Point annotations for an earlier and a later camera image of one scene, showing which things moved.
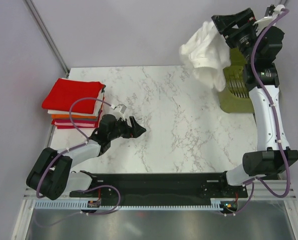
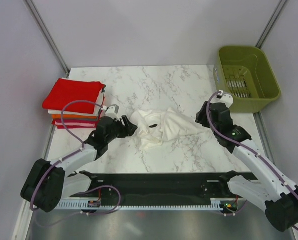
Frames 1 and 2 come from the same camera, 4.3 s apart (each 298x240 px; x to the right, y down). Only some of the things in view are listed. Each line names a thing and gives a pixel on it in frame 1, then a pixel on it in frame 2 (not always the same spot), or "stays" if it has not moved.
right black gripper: x=223 y=23 -> x=203 y=112
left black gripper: x=137 y=131 stays
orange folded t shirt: x=63 y=116 stays
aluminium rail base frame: x=271 y=212 stays
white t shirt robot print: x=207 y=52 -> x=154 y=127
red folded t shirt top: x=65 y=91 stays
